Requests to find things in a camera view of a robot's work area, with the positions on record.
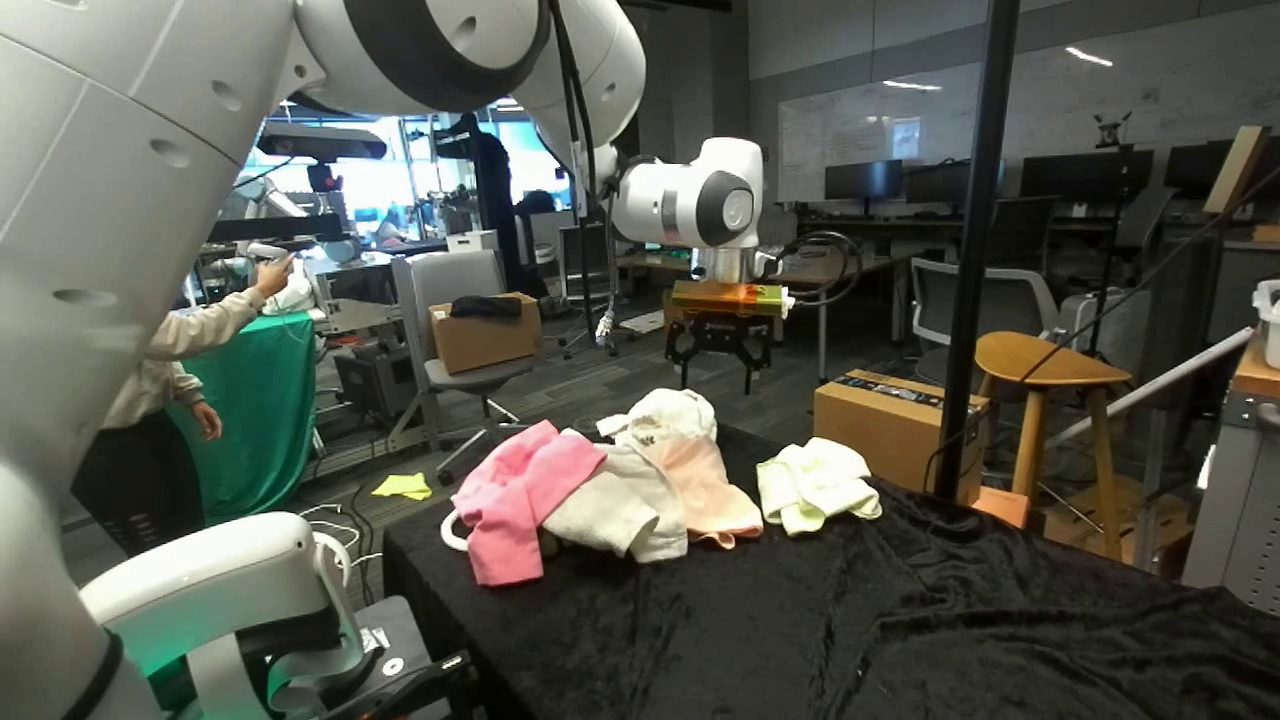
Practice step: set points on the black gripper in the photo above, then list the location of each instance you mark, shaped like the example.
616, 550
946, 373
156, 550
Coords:
720, 336

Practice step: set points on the pale green cloth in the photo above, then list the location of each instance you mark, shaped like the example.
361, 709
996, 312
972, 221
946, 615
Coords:
814, 483

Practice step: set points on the white cloth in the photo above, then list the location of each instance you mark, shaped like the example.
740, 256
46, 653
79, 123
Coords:
623, 514

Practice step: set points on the pink cloth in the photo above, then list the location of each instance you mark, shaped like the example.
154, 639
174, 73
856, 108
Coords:
512, 505

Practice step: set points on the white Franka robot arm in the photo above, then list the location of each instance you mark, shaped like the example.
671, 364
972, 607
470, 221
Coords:
135, 200

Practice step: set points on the cream terry towel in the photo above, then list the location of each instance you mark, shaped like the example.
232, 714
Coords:
674, 412

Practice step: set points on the long office desk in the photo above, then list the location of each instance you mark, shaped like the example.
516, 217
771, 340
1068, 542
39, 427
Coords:
832, 264

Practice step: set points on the long cardboard box black tape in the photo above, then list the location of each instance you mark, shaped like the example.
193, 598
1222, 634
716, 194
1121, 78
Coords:
883, 421

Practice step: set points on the small cardboard box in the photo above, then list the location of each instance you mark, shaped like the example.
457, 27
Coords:
484, 336

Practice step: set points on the black computer monitor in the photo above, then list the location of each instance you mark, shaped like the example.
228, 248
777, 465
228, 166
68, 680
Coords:
1083, 176
866, 181

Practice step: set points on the black velvet table cover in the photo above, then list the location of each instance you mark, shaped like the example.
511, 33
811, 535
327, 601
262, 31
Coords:
801, 625

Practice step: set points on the black vertical pole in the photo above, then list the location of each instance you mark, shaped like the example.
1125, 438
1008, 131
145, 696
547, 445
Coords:
969, 264

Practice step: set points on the grey office chair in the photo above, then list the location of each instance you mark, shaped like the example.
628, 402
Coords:
995, 301

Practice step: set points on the grey rolling chair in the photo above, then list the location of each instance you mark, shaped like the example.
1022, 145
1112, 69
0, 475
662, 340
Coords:
443, 286

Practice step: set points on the small yellow rag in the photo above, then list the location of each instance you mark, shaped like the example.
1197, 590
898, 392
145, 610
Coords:
402, 485

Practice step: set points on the wooden stool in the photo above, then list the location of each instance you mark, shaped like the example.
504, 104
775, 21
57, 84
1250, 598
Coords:
1052, 363

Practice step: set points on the green table cloth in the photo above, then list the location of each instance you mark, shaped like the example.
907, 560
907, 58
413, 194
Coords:
262, 412

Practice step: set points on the silver tripod pole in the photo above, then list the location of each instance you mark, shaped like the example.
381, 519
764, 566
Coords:
1174, 377

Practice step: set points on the person in beige shirt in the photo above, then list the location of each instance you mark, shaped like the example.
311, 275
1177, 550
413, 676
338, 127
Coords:
174, 363

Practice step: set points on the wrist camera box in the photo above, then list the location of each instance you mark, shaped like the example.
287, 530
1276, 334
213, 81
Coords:
727, 297

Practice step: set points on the black camera bar on stand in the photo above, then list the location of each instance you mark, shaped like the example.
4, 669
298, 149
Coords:
323, 143

